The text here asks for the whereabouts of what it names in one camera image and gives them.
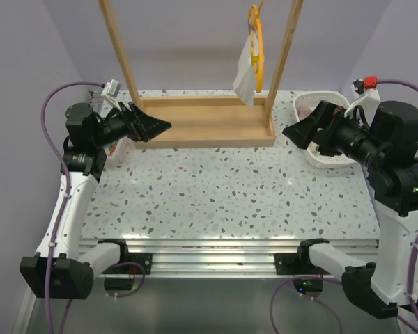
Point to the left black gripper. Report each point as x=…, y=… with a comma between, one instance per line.
x=141, y=126

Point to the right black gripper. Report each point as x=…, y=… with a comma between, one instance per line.
x=326, y=115

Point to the white underwear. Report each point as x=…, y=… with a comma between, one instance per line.
x=244, y=81

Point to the orange plastic hanger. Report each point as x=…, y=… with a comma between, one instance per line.
x=256, y=37

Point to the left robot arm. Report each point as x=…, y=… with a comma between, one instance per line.
x=57, y=270

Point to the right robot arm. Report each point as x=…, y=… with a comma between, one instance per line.
x=387, y=148

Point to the clothes in basket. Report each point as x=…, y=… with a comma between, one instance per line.
x=304, y=112

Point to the white laundry basket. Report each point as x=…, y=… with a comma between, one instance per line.
x=303, y=105

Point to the white clothespin tray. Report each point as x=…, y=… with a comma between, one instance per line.
x=123, y=146

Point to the wooden hanging rack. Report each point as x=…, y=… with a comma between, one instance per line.
x=207, y=121

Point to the clothespins in tray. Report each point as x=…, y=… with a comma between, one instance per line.
x=112, y=150

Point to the yellow clothespin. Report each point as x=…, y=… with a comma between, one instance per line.
x=255, y=61

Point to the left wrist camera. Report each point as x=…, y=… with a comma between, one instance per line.
x=110, y=93

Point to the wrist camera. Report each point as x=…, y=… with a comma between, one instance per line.
x=366, y=93
x=110, y=93

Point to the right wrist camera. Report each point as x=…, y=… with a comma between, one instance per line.
x=366, y=93

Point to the aluminium mounting rail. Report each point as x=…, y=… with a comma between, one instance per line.
x=212, y=258

